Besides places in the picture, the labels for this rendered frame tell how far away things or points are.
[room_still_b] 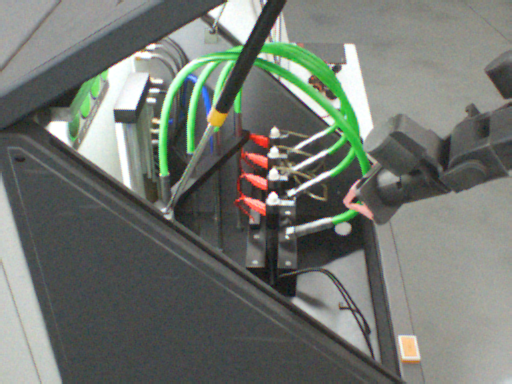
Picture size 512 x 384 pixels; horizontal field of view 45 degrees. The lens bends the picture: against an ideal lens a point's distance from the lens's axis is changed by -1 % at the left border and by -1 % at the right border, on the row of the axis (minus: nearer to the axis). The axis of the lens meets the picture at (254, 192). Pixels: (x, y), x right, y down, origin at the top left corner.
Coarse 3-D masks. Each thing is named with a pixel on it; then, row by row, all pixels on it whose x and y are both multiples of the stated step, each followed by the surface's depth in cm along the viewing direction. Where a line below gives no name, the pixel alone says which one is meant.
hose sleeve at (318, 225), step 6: (330, 216) 103; (312, 222) 105; (318, 222) 104; (324, 222) 103; (330, 222) 103; (300, 228) 106; (306, 228) 106; (312, 228) 105; (318, 228) 104; (324, 228) 104; (300, 234) 107
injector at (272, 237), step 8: (272, 208) 116; (272, 216) 117; (272, 224) 118; (280, 224) 119; (288, 224) 119; (272, 232) 120; (272, 240) 121; (272, 248) 123; (272, 256) 124; (272, 264) 125; (272, 272) 127; (272, 280) 128
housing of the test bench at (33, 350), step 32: (0, 0) 90; (32, 0) 90; (0, 32) 80; (32, 32) 82; (0, 64) 73; (0, 192) 74; (0, 224) 77; (0, 256) 81; (0, 288) 84; (32, 288) 84; (0, 320) 88; (32, 320) 87; (0, 352) 92; (32, 352) 92
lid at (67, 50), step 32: (64, 0) 91; (96, 0) 75; (128, 0) 64; (160, 0) 58; (192, 0) 57; (224, 0) 57; (64, 32) 70; (96, 32) 60; (128, 32) 60; (160, 32) 59; (32, 64) 65; (64, 64) 62; (96, 64) 62; (0, 96) 64; (32, 96) 64; (0, 128) 67
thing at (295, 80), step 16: (192, 64) 97; (256, 64) 92; (272, 64) 92; (176, 80) 100; (288, 80) 91; (320, 96) 91; (336, 112) 91; (160, 128) 108; (160, 144) 110; (352, 144) 93; (160, 160) 112; (368, 160) 94; (160, 176) 114; (336, 224) 103
